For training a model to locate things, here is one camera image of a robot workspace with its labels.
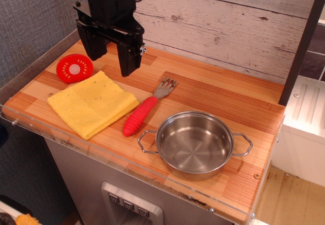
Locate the clear acrylic edge guard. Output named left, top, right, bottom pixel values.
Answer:
left=0, top=104, right=285, bottom=223

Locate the dark right shelf post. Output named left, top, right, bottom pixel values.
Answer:
left=278, top=0, right=324, bottom=106

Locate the grey toy dispenser panel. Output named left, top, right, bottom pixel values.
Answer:
left=101, top=181, right=164, bottom=224

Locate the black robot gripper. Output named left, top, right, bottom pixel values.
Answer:
left=74, top=0, right=146, bottom=77

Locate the yellow folded cloth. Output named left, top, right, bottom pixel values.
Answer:
left=47, top=71, right=139, bottom=140

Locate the yellow black object corner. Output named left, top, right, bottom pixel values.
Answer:
left=1, top=212, right=40, bottom=225

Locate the stainless steel pan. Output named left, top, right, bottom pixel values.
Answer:
left=154, top=111, right=237, bottom=180

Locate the red-handled metal fork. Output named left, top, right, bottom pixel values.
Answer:
left=122, top=77, right=177, bottom=137

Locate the red toy tomato half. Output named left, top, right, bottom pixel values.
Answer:
left=56, top=54, right=93, bottom=83

